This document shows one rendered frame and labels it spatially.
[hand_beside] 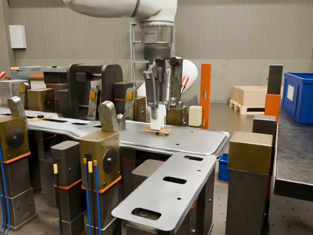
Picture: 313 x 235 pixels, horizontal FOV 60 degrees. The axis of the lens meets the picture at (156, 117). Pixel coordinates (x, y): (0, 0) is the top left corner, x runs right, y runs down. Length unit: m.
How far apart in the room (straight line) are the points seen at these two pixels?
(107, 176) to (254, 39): 6.82
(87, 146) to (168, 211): 0.27
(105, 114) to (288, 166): 0.40
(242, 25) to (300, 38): 1.40
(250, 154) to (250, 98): 5.43
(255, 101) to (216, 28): 2.17
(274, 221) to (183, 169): 0.52
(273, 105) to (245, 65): 6.41
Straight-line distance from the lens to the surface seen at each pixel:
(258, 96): 6.03
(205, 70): 0.88
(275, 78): 0.85
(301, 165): 0.57
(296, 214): 1.08
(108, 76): 1.05
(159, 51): 0.74
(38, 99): 1.24
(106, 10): 0.69
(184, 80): 0.99
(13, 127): 0.89
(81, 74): 1.12
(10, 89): 1.36
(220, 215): 0.99
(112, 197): 0.70
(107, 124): 0.67
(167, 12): 0.74
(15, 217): 0.98
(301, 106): 0.91
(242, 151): 0.57
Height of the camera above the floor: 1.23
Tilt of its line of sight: 13 degrees down
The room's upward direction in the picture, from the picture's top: straight up
